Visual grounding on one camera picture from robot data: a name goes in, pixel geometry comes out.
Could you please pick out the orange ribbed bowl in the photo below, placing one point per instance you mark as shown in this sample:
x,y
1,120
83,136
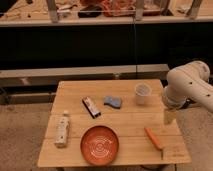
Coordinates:
x,y
99,145

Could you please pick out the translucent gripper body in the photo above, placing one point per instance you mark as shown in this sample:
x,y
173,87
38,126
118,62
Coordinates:
x,y
169,116

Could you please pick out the white ceramic cup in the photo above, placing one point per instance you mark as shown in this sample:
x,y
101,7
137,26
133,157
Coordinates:
x,y
142,93

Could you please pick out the white plastic bottle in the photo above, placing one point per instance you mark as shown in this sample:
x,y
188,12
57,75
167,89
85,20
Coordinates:
x,y
62,130

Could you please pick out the blue sponge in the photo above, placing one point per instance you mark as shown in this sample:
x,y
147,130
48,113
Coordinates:
x,y
114,102

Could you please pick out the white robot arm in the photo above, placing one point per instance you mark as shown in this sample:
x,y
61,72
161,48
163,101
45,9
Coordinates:
x,y
189,81

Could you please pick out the wooden folding table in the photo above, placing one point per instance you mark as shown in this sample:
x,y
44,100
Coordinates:
x,y
128,122

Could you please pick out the long metal bench rail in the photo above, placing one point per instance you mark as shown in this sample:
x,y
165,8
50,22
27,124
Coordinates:
x,y
51,76

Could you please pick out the orange pepper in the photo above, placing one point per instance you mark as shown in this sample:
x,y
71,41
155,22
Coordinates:
x,y
155,140

